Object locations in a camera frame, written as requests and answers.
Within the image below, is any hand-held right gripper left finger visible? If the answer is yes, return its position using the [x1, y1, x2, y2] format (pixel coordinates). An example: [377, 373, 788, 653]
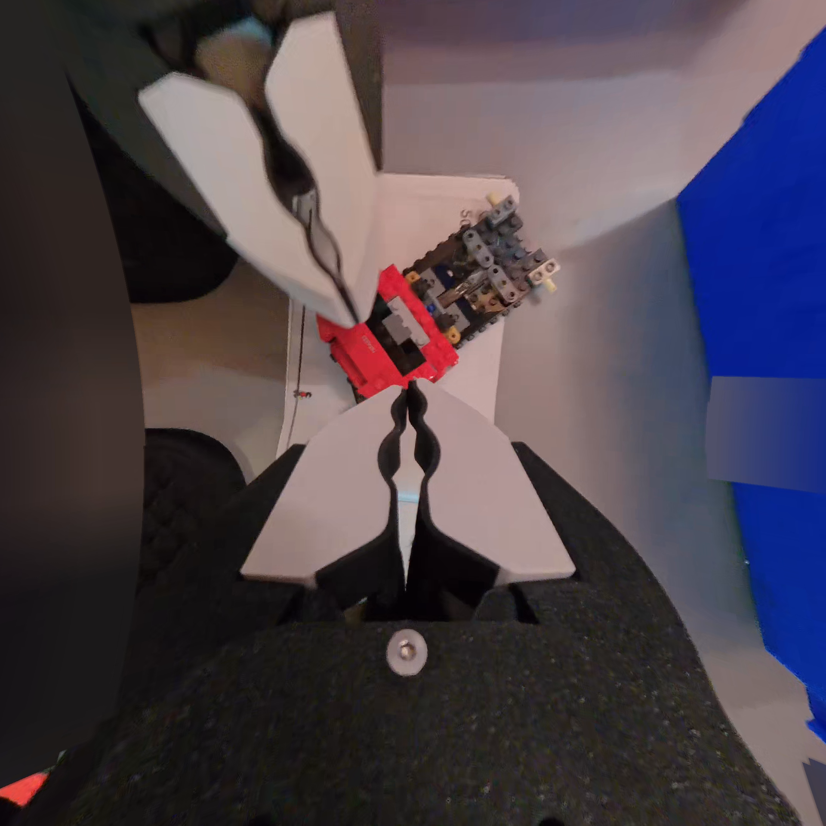
[242, 385, 411, 597]

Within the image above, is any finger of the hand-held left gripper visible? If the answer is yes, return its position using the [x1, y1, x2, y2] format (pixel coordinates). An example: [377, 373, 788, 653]
[262, 11, 383, 326]
[137, 71, 354, 329]

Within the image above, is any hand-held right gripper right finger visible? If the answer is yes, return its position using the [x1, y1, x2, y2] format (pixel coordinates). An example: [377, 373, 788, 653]
[404, 380, 578, 595]

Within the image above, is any red and black lego car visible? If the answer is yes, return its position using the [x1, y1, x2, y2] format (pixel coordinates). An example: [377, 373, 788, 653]
[317, 194, 564, 402]

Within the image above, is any blue plastic bin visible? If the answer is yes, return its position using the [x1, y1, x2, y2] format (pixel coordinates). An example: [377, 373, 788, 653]
[678, 26, 826, 743]

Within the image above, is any lego instruction booklet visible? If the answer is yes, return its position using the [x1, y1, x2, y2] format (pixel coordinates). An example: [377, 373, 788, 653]
[278, 175, 524, 455]

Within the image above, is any black quilted pad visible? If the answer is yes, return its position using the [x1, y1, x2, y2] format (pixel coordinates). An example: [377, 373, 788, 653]
[91, 104, 241, 305]
[140, 429, 249, 588]

